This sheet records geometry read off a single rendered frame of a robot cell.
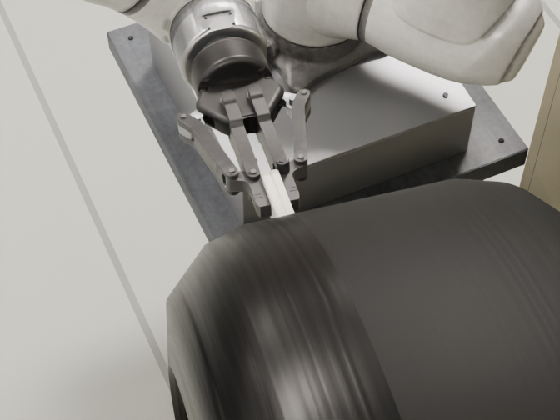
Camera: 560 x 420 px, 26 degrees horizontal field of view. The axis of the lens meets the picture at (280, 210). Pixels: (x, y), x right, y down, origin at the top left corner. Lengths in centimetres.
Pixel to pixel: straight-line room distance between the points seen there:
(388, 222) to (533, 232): 10
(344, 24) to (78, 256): 106
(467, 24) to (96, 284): 118
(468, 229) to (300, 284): 12
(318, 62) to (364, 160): 16
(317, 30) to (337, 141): 16
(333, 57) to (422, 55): 19
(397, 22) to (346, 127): 20
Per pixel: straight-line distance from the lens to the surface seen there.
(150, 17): 122
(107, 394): 237
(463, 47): 159
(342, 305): 73
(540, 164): 206
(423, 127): 175
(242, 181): 106
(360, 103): 175
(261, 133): 110
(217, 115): 112
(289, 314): 73
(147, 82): 194
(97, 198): 262
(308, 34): 172
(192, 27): 118
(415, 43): 161
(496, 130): 189
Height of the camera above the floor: 207
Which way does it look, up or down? 54 degrees down
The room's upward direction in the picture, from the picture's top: straight up
